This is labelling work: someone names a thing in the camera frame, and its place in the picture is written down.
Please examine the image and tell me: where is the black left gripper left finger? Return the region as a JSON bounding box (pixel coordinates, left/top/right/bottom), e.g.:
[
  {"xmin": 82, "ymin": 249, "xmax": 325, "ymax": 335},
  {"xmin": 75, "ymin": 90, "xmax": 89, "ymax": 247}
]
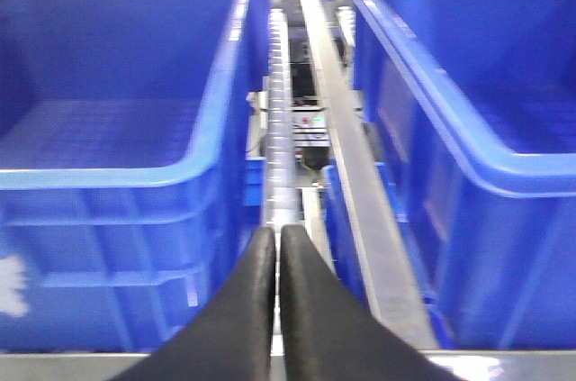
[{"xmin": 113, "ymin": 227, "xmax": 275, "ymax": 380}]

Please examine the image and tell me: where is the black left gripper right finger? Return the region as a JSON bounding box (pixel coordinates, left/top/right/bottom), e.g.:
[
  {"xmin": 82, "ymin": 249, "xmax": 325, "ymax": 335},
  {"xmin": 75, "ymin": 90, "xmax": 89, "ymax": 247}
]
[{"xmin": 279, "ymin": 224, "xmax": 456, "ymax": 380}]

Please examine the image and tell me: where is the stainless steel shelf rack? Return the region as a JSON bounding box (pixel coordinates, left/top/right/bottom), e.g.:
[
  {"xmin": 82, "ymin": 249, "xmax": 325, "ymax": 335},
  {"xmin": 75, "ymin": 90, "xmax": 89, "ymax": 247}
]
[{"xmin": 1, "ymin": 27, "xmax": 575, "ymax": 380}]

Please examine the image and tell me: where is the white roller track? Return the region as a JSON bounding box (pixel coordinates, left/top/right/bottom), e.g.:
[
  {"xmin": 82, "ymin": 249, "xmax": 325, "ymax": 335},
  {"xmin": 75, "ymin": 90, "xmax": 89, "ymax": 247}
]
[{"xmin": 262, "ymin": 9, "xmax": 299, "ymax": 232}]

